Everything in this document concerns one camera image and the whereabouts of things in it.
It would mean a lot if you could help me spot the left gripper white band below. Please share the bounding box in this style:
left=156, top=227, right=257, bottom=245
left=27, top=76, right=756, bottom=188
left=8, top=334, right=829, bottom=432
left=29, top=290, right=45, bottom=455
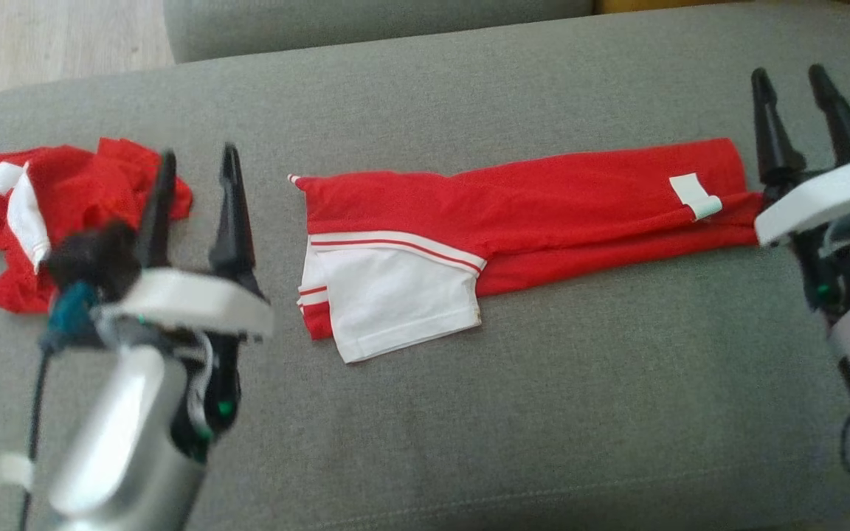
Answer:
left=97, top=143, right=274, bottom=462

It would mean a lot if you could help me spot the crumpled red white garment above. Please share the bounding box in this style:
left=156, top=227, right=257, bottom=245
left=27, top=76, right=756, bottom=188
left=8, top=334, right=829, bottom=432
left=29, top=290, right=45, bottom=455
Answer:
left=0, top=138, right=194, bottom=314

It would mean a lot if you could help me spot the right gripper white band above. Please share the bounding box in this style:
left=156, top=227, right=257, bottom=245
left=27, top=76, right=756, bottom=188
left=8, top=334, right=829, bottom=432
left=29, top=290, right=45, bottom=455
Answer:
left=751, top=64, right=850, bottom=325

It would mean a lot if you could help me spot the teal left cable connector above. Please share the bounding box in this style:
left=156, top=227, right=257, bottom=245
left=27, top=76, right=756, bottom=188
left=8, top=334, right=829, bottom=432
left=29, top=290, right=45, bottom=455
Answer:
left=40, top=280, right=101, bottom=351

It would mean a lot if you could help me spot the large grey sofa seat cushion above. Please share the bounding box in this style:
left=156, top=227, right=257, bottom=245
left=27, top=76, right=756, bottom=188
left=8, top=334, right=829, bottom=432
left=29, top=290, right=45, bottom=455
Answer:
left=0, top=0, right=850, bottom=531

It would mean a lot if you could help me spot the large yellow sofa back cushion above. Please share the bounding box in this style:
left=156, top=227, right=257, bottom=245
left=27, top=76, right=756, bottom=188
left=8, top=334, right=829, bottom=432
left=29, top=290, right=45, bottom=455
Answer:
left=595, top=0, right=747, bottom=14

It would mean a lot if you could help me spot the white cable label tag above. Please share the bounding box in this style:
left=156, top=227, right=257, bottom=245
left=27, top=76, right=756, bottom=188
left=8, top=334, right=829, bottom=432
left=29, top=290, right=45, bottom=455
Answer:
left=0, top=451, right=35, bottom=502

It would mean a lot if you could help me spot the red jersey with striped trim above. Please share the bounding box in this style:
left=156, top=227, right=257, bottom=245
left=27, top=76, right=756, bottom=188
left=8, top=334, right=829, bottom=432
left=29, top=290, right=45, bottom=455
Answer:
left=288, top=138, right=765, bottom=364

